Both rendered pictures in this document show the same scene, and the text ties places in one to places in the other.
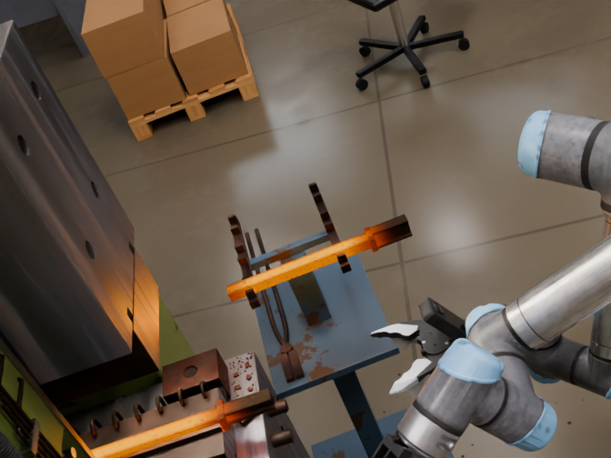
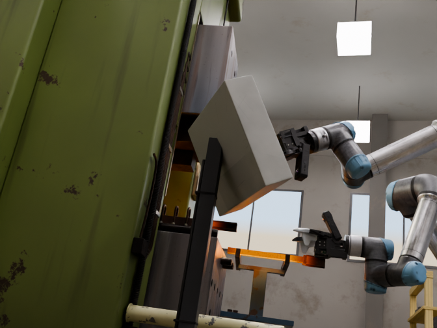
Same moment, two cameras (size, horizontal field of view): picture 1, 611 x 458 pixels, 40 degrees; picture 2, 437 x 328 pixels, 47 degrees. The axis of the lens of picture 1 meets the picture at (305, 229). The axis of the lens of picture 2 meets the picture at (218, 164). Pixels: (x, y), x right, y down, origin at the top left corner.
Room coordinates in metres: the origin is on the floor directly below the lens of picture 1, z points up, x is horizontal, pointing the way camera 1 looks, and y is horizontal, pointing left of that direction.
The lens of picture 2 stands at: (-0.77, 0.14, 0.52)
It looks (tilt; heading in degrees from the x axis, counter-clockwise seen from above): 21 degrees up; 4
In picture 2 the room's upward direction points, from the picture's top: 9 degrees clockwise
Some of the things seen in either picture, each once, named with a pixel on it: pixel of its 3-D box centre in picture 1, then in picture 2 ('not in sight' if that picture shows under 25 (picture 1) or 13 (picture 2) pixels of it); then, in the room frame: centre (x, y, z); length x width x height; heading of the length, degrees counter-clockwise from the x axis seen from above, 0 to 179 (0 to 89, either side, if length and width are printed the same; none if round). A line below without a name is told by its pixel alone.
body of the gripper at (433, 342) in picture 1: (454, 346); (330, 245); (1.03, -0.17, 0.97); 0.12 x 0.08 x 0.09; 85
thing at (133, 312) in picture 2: not in sight; (205, 323); (0.69, 0.22, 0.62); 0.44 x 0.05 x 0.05; 85
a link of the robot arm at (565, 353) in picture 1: (552, 354); (379, 276); (1.00, -0.33, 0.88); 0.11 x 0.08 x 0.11; 34
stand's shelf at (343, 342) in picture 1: (318, 316); (254, 322); (1.52, 0.05, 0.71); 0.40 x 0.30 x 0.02; 178
